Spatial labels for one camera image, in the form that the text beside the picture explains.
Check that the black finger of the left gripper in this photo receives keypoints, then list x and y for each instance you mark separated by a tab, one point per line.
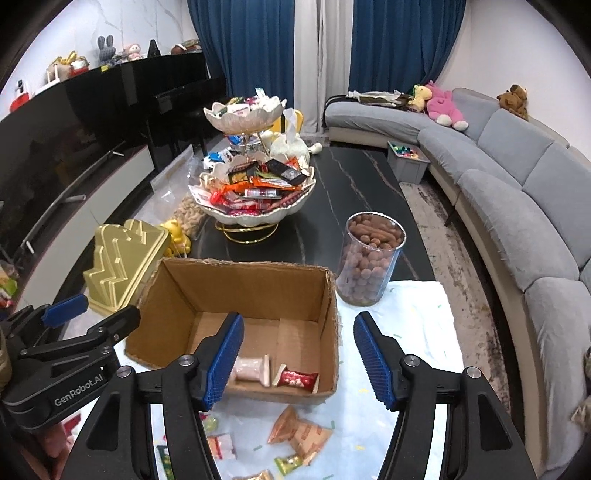
108	332

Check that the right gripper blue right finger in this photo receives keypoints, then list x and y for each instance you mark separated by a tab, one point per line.
381	356

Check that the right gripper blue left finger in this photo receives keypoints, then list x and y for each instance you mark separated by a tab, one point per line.
217	358

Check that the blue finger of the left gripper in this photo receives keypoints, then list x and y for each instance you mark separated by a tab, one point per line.
59	313

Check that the pink wafer packet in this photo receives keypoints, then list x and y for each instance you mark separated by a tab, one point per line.
252	370

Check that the red candy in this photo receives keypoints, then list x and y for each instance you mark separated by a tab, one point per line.
286	377

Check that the tan biscuit snack bag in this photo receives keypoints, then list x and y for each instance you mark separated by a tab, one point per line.
305	437

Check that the dark green cracker packet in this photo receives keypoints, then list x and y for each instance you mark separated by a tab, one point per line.
164	457

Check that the small green candy packet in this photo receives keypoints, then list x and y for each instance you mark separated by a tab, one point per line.
287	464

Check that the gold candy bar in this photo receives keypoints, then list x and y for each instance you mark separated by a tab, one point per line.
261	475

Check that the green matcha candy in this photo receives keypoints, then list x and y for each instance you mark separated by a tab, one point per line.
209	422

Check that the clear packet yellow cake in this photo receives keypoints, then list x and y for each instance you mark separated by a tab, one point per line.
222	446

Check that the brown cardboard box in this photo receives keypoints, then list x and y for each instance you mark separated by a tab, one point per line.
290	313

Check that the gold lid candy jar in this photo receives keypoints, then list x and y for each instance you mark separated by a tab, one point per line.
124	258

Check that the bag of peanuts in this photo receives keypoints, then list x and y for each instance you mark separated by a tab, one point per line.
190	216

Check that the clear jar of nuts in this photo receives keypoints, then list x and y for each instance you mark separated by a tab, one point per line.
372	245

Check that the white two-tier snack bowl stand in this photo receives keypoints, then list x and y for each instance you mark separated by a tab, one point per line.
265	173

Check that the grey storage bin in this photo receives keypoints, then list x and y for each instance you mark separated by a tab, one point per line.
408	162

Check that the black television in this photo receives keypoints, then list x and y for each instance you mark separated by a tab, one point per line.
54	137

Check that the grey sectional sofa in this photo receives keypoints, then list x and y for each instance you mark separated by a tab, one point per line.
523	193

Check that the grey bunny plush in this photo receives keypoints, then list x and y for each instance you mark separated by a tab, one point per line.
106	50

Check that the pink plush toy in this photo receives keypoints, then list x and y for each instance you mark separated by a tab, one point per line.
443	110

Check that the yellow plush toy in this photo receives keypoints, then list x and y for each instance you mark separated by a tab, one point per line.
420	96

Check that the blue curtain left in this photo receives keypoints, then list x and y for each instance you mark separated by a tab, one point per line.
248	42

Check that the blue curtain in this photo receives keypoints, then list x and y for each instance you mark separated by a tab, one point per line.
397	44
248	42

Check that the brown plush toy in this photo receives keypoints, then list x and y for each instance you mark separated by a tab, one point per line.
515	101

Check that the blue curtain right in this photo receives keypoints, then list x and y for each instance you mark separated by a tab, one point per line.
397	44

